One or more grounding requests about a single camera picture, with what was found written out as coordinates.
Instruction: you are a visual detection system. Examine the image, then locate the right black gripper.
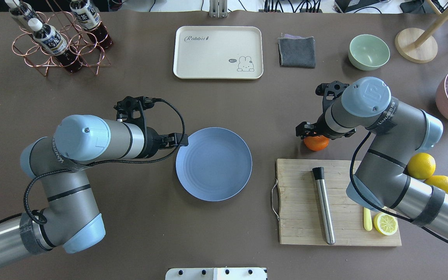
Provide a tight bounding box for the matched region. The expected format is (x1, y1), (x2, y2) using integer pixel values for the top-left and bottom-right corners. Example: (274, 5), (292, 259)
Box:
(296, 115), (356, 140)

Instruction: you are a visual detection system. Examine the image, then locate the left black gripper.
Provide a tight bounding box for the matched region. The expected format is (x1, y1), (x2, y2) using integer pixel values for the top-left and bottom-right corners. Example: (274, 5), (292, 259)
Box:
(143, 126), (189, 158)

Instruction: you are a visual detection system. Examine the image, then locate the orange tangerine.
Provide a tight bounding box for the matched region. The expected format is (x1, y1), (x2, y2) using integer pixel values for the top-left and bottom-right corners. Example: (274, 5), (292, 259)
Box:
(303, 135), (330, 151)

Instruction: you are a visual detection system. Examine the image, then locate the blue round plate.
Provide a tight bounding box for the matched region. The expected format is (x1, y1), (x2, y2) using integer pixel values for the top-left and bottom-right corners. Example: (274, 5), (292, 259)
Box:
(175, 127), (253, 202)

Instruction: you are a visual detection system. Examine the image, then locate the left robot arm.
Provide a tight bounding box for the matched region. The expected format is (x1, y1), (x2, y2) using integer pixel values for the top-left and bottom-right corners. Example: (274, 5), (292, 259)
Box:
(0, 114), (188, 268)

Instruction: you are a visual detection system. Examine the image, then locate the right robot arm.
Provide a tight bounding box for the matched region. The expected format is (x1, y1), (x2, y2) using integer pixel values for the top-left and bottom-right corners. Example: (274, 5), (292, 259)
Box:
(296, 77), (448, 243)

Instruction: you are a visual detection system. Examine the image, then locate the wooden cutting board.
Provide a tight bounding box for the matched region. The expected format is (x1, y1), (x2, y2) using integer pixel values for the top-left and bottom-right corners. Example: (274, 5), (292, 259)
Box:
(276, 158), (402, 247)

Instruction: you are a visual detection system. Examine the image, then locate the grey folded cloth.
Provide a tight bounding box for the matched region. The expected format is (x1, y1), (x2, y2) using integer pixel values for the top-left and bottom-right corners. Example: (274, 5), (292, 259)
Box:
(278, 34), (316, 69)

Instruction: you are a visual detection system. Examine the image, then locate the cream rabbit tray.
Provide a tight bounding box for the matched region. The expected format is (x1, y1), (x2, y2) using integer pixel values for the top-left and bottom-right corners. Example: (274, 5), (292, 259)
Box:
(173, 26), (264, 79)

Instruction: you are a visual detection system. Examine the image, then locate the mint green bowl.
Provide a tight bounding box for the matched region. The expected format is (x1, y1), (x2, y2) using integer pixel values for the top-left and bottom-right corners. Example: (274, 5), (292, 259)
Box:
(348, 34), (390, 71)

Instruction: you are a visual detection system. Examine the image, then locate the yellow plastic knife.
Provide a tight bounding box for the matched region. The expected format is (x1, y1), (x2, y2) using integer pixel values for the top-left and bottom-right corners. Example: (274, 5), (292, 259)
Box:
(363, 207), (373, 231)

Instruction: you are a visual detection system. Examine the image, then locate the lower lemon half slice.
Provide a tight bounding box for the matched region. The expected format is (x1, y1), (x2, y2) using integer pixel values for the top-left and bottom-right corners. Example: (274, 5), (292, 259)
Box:
(373, 213), (399, 236)

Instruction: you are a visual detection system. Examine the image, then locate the right rear tea bottle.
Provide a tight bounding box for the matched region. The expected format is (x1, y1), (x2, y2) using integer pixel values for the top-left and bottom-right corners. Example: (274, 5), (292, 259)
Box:
(69, 0), (113, 50)

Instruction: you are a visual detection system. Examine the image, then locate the tea bottle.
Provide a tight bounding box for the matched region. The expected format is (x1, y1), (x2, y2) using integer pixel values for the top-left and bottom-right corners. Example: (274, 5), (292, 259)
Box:
(28, 18), (82, 73)
(69, 0), (113, 50)
(5, 0), (40, 32)

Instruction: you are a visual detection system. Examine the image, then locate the wooden cup tree stand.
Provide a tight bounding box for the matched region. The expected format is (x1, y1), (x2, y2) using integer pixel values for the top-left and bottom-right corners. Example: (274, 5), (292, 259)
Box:
(394, 7), (448, 63)

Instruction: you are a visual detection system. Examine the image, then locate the lower whole lemon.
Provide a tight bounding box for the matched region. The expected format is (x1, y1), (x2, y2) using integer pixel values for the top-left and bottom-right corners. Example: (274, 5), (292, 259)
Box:
(424, 175), (448, 194)

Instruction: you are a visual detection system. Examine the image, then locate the front tea bottle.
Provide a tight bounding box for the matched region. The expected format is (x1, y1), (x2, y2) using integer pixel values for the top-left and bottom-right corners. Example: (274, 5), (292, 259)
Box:
(28, 18), (82, 73)

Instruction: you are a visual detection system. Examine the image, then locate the left rear tea bottle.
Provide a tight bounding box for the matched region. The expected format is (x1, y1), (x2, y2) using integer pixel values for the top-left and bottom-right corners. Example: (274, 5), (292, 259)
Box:
(5, 0), (40, 32)

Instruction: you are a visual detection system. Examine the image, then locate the white camera mast base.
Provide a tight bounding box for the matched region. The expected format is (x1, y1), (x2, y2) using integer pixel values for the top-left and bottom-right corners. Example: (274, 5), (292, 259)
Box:
(165, 267), (268, 280)

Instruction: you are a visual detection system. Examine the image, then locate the copper wire bottle rack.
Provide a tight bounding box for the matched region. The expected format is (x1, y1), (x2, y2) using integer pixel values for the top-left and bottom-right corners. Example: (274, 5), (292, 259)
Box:
(6, 0), (113, 76)

